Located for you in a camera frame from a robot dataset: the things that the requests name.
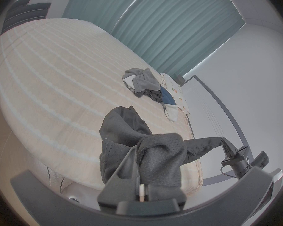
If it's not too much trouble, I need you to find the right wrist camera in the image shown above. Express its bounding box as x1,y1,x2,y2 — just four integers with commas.
236,146,248,158

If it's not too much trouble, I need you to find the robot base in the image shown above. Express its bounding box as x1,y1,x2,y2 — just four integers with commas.
61,181,106,208

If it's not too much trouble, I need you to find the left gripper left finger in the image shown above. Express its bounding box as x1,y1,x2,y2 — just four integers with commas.
97,146,142,209

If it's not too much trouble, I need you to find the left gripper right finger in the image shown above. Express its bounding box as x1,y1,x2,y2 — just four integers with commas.
144,185,187,208

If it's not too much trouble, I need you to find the black chest of drawers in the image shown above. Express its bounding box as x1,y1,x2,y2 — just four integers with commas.
1,3,52,32

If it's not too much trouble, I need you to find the bed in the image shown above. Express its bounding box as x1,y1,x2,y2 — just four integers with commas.
0,18,255,195

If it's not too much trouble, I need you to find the blue-green curtain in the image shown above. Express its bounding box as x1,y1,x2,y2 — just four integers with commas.
61,0,154,35
110,0,247,80

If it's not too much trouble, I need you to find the black cable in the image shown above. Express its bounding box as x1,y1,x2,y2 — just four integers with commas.
220,164,239,179

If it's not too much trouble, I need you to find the pile of clothes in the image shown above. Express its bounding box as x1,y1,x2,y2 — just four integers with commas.
122,67,180,122

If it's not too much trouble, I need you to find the black T-shirt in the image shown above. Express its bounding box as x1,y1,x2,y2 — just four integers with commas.
99,106,227,192

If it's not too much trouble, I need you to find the white printed pillow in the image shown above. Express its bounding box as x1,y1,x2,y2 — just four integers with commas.
160,73,191,114

